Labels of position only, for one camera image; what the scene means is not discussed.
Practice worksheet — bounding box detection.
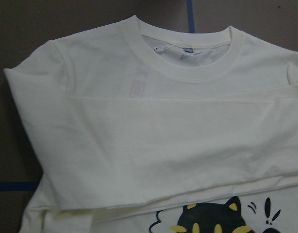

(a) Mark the cream long-sleeve cat shirt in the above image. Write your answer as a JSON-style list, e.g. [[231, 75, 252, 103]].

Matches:
[[4, 16, 298, 233]]

